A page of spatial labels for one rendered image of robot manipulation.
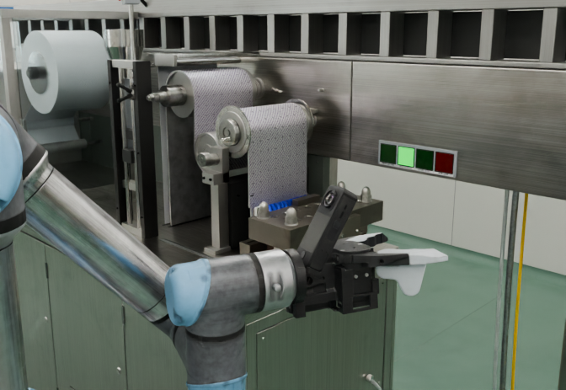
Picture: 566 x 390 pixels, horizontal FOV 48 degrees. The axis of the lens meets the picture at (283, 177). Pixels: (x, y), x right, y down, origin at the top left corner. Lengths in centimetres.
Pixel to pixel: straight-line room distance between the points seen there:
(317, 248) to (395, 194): 394
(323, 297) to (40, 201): 37
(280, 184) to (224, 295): 110
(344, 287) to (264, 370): 81
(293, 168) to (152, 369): 70
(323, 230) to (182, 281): 19
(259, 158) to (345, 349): 59
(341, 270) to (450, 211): 372
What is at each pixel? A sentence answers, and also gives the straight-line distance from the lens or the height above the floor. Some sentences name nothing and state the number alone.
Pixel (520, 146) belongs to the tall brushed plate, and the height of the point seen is 125.
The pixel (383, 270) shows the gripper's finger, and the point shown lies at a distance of 84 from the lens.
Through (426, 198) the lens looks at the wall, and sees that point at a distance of 460.
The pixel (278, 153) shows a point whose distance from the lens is 181.
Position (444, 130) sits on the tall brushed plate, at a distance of 172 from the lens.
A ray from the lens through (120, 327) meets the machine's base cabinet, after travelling 198.
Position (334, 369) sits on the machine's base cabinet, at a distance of 183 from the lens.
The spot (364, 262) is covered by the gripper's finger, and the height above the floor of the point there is 124.
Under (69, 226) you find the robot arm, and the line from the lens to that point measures 83.
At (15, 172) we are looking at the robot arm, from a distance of 65.
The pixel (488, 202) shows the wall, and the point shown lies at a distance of 437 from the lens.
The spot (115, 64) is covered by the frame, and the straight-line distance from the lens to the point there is 199.
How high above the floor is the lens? 153
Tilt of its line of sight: 13 degrees down
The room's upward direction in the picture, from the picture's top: straight up
